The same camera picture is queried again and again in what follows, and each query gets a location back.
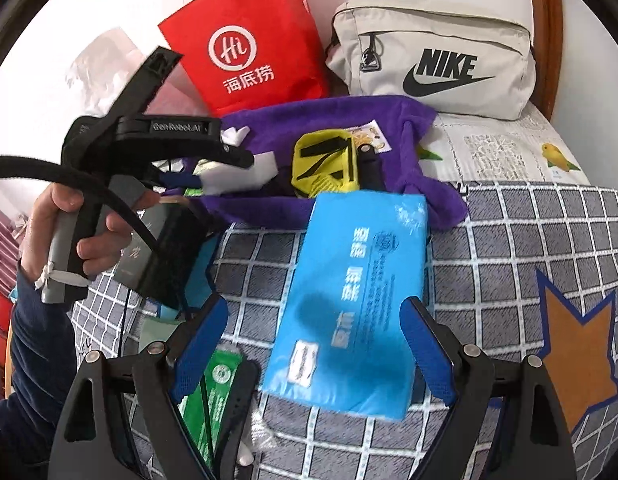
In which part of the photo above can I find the person's left hand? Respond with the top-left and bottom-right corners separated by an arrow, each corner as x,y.
19,180 -> 161,288

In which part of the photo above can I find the fruit print bed sheet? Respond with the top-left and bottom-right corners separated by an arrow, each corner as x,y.
419,107 -> 584,186

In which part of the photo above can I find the white plastic shopping bag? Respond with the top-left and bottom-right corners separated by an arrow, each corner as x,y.
64,29 -> 212,128

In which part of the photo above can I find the dark tea tin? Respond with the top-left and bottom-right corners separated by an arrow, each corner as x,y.
112,200 -> 211,311

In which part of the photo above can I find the purple towel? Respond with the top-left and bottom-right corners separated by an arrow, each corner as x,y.
189,95 -> 467,231

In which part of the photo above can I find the pale green packet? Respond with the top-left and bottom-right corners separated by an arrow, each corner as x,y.
139,310 -> 184,358

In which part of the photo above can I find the white sock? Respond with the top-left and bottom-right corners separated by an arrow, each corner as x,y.
199,152 -> 281,197

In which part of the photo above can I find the person's left forearm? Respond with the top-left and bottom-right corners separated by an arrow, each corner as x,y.
0,260 -> 92,480

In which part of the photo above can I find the fruit print packet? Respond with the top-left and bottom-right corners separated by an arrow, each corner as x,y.
346,120 -> 393,153

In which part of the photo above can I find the red paper bag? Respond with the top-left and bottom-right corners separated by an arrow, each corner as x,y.
158,0 -> 331,117

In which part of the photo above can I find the yellow mesh bag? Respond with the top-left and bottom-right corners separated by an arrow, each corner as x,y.
291,129 -> 381,196

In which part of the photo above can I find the green sachet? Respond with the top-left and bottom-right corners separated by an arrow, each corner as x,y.
181,347 -> 246,467

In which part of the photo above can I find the blue tissue pack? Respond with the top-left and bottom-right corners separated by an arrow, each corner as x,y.
261,192 -> 430,421

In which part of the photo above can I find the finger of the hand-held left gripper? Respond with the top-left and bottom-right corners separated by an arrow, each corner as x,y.
156,142 -> 256,192
108,46 -> 184,122

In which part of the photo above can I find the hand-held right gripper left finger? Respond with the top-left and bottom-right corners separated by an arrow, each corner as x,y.
49,292 -> 262,480

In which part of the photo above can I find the white drawstring pouch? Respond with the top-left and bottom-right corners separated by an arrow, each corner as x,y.
236,427 -> 277,470

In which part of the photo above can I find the grey checked blanket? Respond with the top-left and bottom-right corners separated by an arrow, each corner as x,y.
69,180 -> 618,480

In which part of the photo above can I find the grey waist bag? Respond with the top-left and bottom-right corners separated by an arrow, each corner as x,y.
325,0 -> 537,122

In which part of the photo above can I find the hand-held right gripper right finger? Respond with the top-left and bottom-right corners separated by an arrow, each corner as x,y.
398,296 -> 574,480

